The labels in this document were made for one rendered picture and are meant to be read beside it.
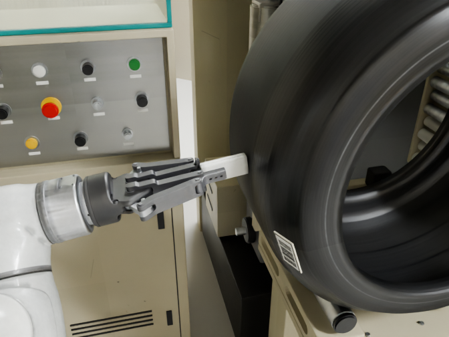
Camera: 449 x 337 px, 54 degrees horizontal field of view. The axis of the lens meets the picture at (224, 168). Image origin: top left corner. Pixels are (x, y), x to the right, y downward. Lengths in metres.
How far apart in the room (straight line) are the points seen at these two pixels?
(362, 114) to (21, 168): 1.03
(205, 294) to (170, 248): 0.67
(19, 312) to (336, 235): 0.41
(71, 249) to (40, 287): 0.82
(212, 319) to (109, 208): 1.44
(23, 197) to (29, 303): 0.14
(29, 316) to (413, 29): 0.55
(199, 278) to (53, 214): 1.61
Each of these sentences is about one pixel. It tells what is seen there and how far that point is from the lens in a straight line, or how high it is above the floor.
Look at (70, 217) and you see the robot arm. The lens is 0.62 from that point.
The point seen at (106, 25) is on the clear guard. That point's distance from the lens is 1.18.
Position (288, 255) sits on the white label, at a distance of 0.64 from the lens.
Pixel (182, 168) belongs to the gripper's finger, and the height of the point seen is 1.19.
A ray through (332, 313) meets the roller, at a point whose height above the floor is 0.91.
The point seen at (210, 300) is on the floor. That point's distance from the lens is 2.08.
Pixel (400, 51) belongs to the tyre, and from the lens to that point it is 0.54.
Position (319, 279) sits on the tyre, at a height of 1.05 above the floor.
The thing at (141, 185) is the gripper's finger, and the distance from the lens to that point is 0.62.
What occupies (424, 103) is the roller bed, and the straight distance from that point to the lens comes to 1.30.
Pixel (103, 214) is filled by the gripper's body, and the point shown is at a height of 1.16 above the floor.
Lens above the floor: 1.51
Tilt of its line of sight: 30 degrees down
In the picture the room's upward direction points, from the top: straight up
